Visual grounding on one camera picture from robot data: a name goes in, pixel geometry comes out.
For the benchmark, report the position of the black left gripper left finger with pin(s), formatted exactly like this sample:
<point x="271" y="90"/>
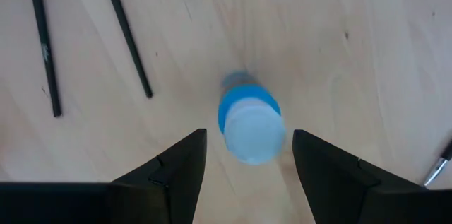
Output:
<point x="183" y="171"/>

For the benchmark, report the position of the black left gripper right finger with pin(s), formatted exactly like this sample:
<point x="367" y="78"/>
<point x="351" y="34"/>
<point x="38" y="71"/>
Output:
<point x="325" y="174"/>

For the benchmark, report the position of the small blue paint bottle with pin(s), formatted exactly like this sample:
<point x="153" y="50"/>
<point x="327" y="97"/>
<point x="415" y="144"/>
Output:
<point x="252" y="132"/>

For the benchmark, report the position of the thin black paintbrush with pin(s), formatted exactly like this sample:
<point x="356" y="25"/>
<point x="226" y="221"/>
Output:
<point x="436" y="171"/>
<point x="129" y="36"/>
<point x="46" y="51"/>

